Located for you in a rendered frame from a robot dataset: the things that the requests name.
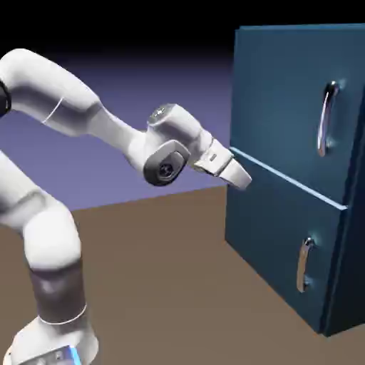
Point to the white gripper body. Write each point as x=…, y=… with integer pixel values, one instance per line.
x=236, y=174

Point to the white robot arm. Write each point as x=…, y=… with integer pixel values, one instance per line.
x=65, y=94

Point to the small blue cabinet door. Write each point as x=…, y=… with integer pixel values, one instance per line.
x=271, y=239

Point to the large blue cabinet door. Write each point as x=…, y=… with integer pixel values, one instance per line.
x=279, y=99

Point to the blue cabinet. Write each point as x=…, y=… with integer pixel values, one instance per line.
x=353, y=256

